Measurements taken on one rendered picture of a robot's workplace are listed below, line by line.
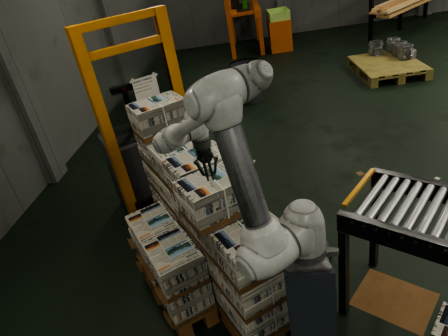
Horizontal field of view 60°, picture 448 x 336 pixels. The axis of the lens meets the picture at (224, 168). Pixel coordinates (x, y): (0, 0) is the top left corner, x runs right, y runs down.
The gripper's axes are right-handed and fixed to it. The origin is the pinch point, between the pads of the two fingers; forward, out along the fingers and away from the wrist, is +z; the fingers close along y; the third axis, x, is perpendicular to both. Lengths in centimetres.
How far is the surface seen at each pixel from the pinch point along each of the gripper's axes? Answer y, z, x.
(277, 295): -23, 66, 26
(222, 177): -5.2, 7.6, -11.8
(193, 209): 11.5, 10.3, 8.3
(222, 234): 0.1, 29.4, 9.9
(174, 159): 24.0, 7.4, -42.6
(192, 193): 11.4, 6.1, -0.3
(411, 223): -97, 35, 20
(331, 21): -291, 144, -818
